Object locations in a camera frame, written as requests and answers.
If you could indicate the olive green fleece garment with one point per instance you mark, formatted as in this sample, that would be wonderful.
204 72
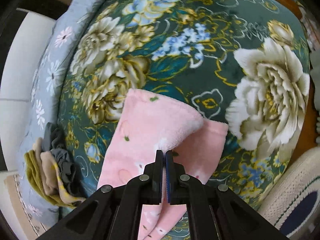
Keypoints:
33 172

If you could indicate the cream knitted mat navy oval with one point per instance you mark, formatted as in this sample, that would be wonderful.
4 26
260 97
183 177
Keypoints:
287 187

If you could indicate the teal floral plush blanket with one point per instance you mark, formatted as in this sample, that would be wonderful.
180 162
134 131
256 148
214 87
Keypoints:
225 17

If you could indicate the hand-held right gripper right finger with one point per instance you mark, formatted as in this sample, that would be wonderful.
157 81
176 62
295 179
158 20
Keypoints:
170 170

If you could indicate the white wardrobe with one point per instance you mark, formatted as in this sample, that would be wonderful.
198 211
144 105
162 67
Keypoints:
20 55

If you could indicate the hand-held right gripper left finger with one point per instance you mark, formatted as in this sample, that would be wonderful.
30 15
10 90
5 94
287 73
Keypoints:
157 165

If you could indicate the beige fleece garment yellow marks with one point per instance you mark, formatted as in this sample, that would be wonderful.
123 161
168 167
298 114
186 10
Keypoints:
48 170

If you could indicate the dark grey garment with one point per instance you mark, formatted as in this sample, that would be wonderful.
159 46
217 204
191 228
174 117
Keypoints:
62 165

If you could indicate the pink floral fleece pants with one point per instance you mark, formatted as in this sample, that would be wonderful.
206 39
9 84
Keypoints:
140 130

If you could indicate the grey-blue floral duvet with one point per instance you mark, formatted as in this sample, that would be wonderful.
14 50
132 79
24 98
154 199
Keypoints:
50 62

